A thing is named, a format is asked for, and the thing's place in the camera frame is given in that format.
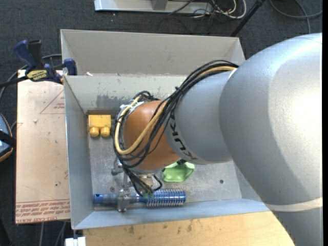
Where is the grey metal bin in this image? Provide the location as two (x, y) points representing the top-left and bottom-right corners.
(60, 29), (270, 231)

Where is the brown cardboard board, red print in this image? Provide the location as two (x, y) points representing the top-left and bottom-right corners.
(15, 69), (71, 225)

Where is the yellow toy block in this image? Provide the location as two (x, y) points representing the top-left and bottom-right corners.
(88, 114), (113, 138)

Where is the blue ribbed cylinder tool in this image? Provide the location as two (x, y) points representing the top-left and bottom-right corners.
(93, 188), (187, 208)

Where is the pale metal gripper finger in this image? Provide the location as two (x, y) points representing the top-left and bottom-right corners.
(116, 188), (132, 213)
(111, 158), (124, 176)

